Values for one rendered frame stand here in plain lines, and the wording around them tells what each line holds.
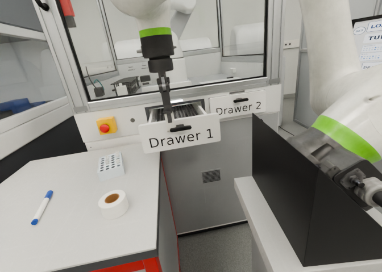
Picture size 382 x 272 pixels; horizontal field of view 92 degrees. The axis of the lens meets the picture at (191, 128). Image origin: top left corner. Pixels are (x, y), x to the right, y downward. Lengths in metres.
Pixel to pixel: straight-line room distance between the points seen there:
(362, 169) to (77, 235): 0.60
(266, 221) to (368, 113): 0.29
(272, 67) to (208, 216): 0.95
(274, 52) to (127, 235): 0.94
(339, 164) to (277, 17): 0.78
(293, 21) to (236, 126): 3.79
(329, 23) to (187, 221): 1.17
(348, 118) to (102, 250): 0.56
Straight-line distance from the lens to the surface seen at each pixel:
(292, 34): 4.62
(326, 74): 0.61
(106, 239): 0.54
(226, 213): 1.34
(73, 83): 0.98
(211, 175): 1.11
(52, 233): 0.63
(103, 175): 0.73
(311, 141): 0.44
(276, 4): 1.05
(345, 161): 0.40
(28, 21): 1.65
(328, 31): 0.61
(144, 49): 0.58
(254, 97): 0.99
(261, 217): 0.51
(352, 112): 0.45
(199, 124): 0.67
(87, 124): 1.01
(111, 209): 0.55
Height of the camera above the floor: 1.13
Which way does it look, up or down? 21 degrees down
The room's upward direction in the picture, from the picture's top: 7 degrees counter-clockwise
